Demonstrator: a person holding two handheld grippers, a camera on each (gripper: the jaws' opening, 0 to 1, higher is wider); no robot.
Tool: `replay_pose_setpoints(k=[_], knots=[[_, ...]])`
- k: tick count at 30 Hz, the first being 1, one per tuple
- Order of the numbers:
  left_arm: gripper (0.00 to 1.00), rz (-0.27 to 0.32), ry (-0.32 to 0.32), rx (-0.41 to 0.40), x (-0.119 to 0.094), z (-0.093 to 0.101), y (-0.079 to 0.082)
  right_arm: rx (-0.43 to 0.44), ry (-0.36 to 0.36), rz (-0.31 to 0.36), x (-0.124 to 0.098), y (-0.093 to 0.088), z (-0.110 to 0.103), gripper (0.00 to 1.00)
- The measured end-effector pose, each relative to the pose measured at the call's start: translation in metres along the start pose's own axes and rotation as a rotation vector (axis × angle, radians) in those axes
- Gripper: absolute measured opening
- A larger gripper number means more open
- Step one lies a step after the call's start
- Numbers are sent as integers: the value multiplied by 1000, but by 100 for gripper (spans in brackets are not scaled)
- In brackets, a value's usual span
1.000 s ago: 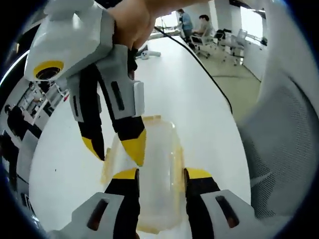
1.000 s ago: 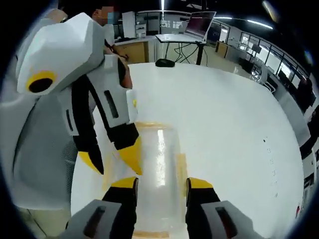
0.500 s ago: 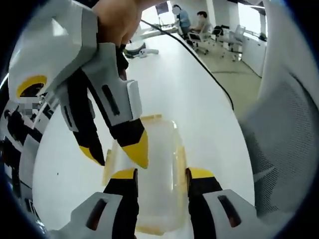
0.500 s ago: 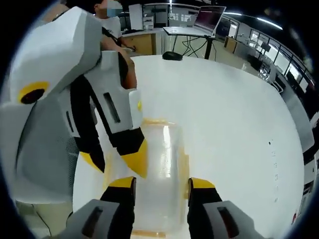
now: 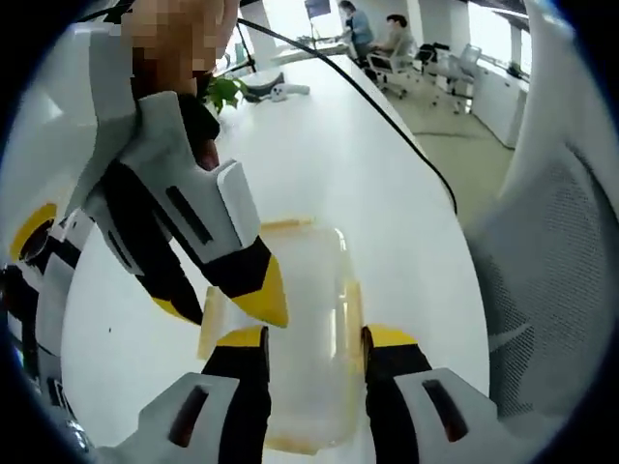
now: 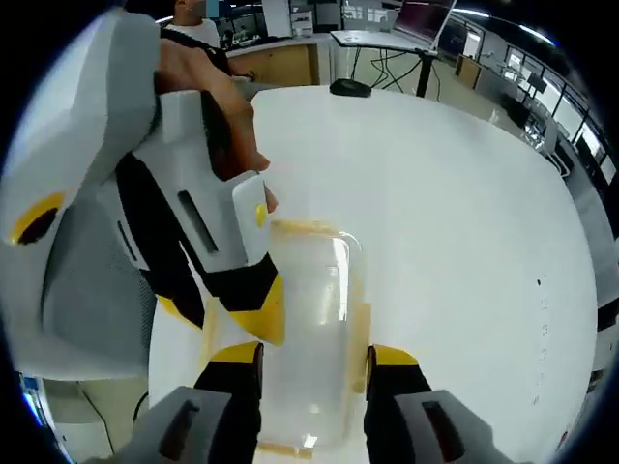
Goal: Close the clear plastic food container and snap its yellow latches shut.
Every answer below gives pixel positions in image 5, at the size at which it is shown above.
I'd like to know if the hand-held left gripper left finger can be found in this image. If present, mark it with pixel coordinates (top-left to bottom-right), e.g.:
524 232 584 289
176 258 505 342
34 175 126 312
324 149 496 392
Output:
120 324 272 464

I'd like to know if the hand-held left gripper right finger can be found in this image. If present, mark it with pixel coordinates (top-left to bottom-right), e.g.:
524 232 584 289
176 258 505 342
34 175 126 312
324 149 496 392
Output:
361 324 500 464

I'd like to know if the potted green plant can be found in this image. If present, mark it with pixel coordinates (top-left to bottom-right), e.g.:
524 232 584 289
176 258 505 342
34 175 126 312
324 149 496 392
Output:
204 75 249 116

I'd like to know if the dark grey curved device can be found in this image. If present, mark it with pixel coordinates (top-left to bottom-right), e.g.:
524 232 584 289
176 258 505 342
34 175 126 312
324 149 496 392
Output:
240 71 287 103

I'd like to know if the small white device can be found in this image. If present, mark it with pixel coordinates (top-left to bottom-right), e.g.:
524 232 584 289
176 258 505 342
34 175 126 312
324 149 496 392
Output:
269 83 311 103

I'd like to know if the white office chair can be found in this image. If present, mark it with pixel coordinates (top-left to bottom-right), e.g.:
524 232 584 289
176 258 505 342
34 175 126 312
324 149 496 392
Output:
364 49 421 100
433 42 484 115

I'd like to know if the grey mesh office chair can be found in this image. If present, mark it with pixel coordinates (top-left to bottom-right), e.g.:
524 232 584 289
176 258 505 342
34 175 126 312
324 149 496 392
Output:
462 0 619 439

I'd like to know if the white low cabinet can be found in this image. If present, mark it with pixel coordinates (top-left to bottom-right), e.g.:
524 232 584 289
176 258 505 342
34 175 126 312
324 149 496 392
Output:
475 72 532 149

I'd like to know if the thick black cable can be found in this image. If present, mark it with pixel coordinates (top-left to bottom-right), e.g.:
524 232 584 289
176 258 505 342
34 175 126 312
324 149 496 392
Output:
235 17 459 217

